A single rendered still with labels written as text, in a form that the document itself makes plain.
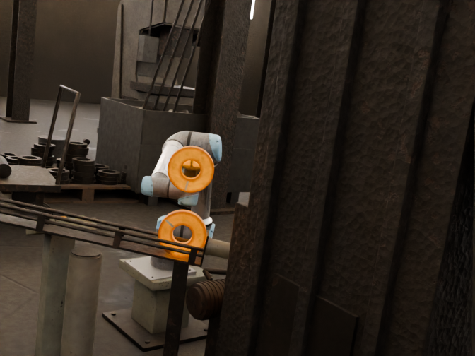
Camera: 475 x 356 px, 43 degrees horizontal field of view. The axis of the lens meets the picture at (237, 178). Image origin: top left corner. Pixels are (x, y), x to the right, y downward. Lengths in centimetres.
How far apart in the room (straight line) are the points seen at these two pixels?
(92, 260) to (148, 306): 66
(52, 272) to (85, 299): 20
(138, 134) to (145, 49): 230
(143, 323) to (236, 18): 299
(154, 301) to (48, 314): 53
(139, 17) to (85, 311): 581
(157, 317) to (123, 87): 542
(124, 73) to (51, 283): 573
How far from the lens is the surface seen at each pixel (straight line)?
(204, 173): 204
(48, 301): 250
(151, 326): 288
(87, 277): 231
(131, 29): 794
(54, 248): 243
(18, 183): 426
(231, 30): 516
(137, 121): 519
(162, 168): 242
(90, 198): 518
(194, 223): 198
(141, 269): 282
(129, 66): 789
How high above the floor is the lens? 126
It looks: 10 degrees down
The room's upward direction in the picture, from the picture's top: 8 degrees clockwise
